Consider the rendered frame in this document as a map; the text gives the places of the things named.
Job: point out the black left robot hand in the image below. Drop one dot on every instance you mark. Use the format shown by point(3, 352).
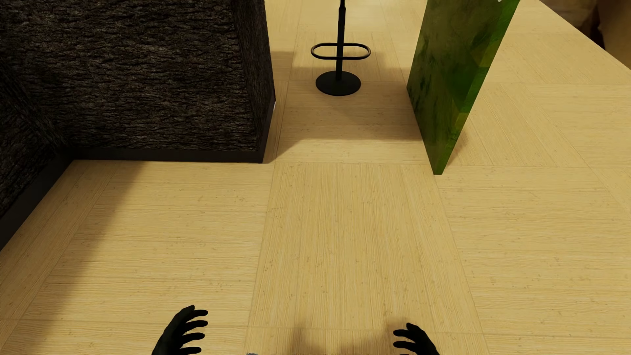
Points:
point(178, 333)

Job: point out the black bar stool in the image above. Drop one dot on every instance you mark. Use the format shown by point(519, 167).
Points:
point(339, 59)

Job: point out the green marble panel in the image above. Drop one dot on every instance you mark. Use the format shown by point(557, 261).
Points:
point(451, 79)

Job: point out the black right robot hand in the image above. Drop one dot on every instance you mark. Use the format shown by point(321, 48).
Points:
point(419, 341)

